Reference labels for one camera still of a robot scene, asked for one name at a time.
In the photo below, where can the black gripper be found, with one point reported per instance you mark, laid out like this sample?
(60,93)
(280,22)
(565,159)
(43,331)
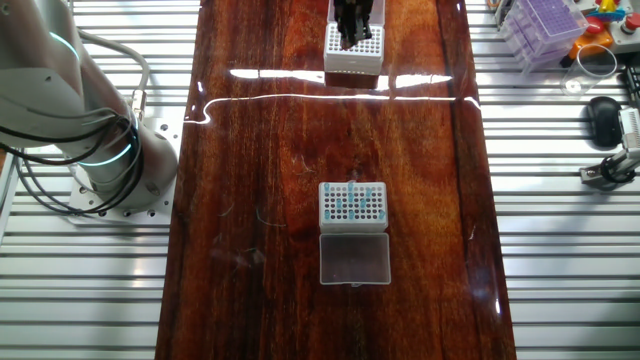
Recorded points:
(352,5)

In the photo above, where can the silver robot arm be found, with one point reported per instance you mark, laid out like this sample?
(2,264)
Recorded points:
(125,165)

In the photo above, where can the white pipette tip holder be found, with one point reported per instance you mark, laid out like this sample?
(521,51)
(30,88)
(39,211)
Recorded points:
(352,62)
(354,260)

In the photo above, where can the purple pipette tip box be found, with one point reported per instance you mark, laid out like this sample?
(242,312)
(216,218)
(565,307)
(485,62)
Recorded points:
(550,25)

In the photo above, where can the large brown wooden board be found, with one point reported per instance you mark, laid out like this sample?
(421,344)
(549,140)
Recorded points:
(280,150)

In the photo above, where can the clear plastic cup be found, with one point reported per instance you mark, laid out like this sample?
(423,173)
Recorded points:
(575,85)

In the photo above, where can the orange box red button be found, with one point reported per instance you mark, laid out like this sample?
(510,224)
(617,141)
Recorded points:
(595,37)

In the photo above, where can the small colourful toy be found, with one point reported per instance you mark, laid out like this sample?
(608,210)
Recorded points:
(607,9)

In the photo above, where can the black computer mouse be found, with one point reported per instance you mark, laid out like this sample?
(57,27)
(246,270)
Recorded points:
(604,122)

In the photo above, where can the grey box red button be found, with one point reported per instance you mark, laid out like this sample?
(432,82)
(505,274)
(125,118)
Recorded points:
(627,35)

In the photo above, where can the black keyboard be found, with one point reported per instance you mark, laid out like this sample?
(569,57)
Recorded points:
(632,87)

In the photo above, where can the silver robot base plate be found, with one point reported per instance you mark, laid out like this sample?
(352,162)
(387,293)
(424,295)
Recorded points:
(165,130)

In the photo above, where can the small silver mounted camera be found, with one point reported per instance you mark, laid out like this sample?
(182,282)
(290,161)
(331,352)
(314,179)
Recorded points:
(631,127)

